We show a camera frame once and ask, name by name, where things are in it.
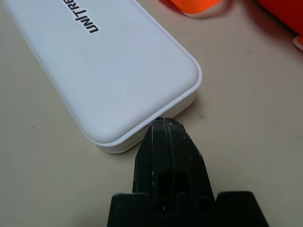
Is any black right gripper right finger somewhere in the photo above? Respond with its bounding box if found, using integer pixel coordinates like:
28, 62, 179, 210
165, 118, 217, 201

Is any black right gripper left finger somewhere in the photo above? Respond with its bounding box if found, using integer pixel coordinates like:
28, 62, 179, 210
134, 117, 170, 195

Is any white Unitree pencil case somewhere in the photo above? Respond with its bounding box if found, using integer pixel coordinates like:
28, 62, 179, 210
3, 0, 204, 155

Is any teal and orange backpack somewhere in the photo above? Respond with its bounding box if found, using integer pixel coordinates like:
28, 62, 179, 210
158, 0, 303, 52

